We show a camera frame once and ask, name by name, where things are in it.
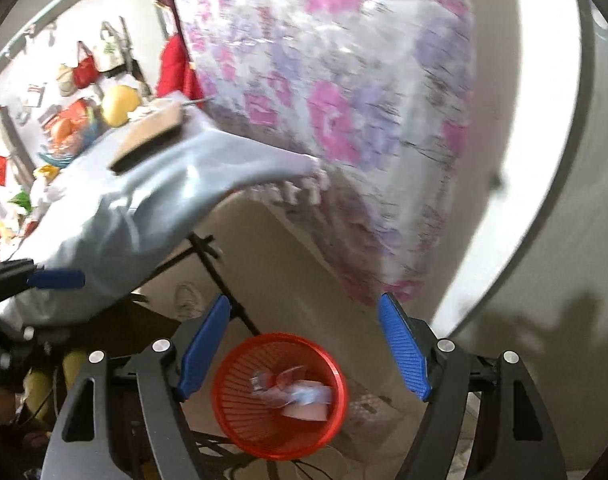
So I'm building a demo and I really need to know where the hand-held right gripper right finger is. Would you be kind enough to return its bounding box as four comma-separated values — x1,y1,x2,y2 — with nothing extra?
378,291,568,480

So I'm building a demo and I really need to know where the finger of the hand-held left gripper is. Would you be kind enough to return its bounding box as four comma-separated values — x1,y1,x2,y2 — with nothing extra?
0,300,72,377
0,259,86,306

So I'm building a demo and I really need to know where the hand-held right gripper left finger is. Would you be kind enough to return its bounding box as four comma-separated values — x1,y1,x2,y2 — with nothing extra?
41,294,232,480

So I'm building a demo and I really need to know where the red plastic mesh basket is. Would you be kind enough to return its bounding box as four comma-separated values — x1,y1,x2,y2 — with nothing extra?
211,332,349,462

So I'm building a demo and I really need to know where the white sneaker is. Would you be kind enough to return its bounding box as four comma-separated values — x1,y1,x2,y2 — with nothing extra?
173,283,203,319

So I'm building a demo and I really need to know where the clear plastic wrapper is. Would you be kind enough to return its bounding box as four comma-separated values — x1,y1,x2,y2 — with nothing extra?
250,366,306,407

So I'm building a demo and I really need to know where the pink white paper wrapper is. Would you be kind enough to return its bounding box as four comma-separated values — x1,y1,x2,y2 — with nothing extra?
283,382,334,422

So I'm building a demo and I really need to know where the feather print tablecloth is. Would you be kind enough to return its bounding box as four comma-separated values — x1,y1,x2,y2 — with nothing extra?
0,105,326,328

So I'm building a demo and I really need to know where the orange fruit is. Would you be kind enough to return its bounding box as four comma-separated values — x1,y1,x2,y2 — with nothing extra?
51,119,78,144

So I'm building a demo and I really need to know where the blue glass fruit bowl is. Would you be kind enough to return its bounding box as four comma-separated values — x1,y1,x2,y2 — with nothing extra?
38,99,111,167

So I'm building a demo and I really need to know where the brown wooden board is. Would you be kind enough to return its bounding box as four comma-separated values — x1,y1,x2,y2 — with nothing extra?
109,101,183,176

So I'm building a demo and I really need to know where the yellow apple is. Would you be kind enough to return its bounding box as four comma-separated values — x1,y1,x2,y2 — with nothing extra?
101,85,143,128

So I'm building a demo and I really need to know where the beige hanging bag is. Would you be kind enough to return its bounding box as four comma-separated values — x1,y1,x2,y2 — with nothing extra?
57,63,78,97

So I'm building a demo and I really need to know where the red hanging bag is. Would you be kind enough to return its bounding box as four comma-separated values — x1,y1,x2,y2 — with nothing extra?
74,42,101,89

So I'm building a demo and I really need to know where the white tote bag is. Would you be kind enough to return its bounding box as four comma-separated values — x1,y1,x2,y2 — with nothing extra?
93,21,126,79

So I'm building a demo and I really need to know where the red cushion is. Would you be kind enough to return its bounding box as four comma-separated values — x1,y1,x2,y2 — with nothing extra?
156,35,206,102

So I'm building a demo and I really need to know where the floral plastic sheet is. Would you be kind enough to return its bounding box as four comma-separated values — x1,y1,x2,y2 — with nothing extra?
168,0,478,307

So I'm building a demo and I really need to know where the black metal table frame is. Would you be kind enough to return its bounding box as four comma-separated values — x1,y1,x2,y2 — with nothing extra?
133,232,263,337

